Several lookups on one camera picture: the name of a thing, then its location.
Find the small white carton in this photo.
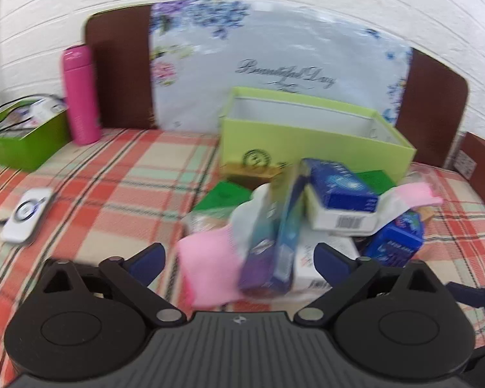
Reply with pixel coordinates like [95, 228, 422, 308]
[29, 97, 68, 123]

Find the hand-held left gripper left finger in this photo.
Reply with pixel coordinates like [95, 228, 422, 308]
[40, 242, 187, 326]

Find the pink bottle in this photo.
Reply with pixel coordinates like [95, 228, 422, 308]
[62, 44, 102, 145]

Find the brown headboard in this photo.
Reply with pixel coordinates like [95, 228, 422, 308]
[85, 4, 469, 169]

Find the plaid bed sheet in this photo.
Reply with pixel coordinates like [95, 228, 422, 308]
[0, 127, 485, 388]

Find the floral pillow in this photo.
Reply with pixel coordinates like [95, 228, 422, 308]
[149, 0, 413, 135]

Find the black cable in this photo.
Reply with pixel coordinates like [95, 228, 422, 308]
[0, 96, 49, 140]

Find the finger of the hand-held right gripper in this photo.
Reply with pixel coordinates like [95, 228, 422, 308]
[447, 281, 485, 310]

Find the white wireless charger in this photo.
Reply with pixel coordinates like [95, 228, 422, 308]
[0, 188, 54, 244]

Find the brown wooden box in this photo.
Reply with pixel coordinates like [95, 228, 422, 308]
[452, 131, 485, 208]

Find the blue patterned packet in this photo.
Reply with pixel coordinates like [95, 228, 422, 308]
[363, 210, 425, 268]

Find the white barcode carton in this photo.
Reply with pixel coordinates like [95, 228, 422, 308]
[305, 186, 379, 232]

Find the white flat carton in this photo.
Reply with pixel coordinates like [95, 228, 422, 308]
[294, 232, 361, 289]

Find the teal purple carton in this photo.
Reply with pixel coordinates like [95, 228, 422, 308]
[238, 166, 308, 298]

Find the blue carton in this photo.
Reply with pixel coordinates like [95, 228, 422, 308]
[301, 158, 379, 213]

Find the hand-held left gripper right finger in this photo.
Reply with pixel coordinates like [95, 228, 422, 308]
[294, 242, 450, 326]

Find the white plastic bag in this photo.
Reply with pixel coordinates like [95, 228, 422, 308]
[230, 185, 276, 251]

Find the dark green open box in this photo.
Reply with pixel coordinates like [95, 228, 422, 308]
[0, 99, 72, 172]

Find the clear plastic cup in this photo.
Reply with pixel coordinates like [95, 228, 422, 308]
[404, 165, 441, 187]

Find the gold box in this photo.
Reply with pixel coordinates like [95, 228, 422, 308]
[221, 162, 284, 190]

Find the lime green storage box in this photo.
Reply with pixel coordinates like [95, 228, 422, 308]
[218, 87, 417, 183]

